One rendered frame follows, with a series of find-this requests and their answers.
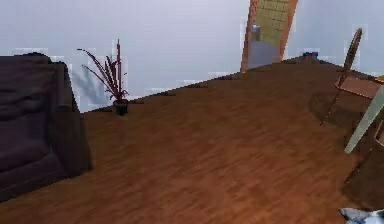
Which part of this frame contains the dark purple sofa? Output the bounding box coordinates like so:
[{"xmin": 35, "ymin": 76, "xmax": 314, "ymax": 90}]
[{"xmin": 0, "ymin": 53, "xmax": 93, "ymax": 204}]

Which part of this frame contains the red house plant in pot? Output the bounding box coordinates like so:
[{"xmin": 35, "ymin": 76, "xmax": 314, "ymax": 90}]
[{"xmin": 76, "ymin": 39, "xmax": 130, "ymax": 117}]

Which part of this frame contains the small blue object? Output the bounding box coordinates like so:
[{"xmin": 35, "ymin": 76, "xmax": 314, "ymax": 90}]
[{"xmin": 302, "ymin": 51, "xmax": 320, "ymax": 62}]

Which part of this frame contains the brown wooden chair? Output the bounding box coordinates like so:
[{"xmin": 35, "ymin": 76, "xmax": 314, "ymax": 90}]
[{"xmin": 319, "ymin": 27, "xmax": 384, "ymax": 127}]

